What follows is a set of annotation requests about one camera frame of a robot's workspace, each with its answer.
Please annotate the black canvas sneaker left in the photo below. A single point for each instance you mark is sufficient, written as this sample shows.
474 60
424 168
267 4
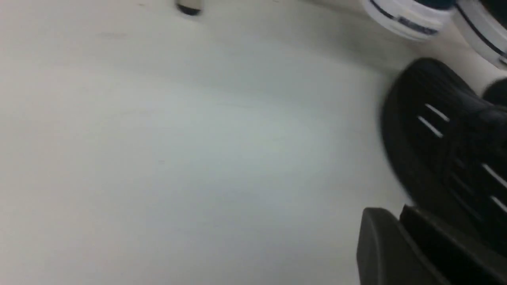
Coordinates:
483 25

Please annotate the navy slip-on shoe left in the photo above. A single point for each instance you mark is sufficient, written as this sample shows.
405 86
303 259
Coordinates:
417 20

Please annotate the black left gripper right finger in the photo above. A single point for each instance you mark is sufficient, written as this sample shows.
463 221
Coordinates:
461 259

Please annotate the stainless steel shoe rack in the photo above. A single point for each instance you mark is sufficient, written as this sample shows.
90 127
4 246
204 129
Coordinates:
189 7

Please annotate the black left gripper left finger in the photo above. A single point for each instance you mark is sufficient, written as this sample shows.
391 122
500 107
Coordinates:
387 255

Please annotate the black knit sneaker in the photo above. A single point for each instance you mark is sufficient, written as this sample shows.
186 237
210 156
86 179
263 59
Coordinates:
447 146
496 92

